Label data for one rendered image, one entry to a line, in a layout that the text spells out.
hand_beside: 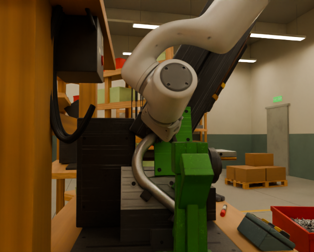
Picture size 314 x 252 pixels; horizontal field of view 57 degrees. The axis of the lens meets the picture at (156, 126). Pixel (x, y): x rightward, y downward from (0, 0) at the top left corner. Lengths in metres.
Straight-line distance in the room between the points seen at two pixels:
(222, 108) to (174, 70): 10.34
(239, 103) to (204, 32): 10.62
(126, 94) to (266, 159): 4.54
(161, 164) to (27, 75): 0.43
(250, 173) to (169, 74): 6.45
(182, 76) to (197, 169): 0.17
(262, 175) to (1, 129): 6.76
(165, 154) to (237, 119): 10.29
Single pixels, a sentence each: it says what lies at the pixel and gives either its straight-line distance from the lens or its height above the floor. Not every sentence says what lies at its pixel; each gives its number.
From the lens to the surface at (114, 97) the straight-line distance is 4.14.
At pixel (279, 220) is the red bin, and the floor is 0.89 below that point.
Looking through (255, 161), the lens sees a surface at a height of 0.56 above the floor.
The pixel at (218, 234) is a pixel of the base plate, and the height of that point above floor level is 0.90.
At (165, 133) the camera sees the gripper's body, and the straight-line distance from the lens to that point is 0.71.
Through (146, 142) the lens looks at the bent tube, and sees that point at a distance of 0.81.
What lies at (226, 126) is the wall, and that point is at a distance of 10.90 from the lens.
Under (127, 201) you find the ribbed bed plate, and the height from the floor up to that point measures 1.00.
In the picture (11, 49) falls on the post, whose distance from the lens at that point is 0.67.
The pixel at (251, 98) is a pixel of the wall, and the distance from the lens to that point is 11.45.
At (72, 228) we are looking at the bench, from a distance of 1.05.
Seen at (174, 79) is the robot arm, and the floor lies 1.29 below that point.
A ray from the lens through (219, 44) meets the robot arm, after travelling 0.59.
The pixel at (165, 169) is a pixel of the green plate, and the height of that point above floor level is 1.09.
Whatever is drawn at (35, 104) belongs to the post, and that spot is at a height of 1.25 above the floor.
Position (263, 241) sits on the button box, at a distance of 0.81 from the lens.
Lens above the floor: 1.18
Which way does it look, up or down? 2 degrees up
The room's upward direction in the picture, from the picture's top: straight up
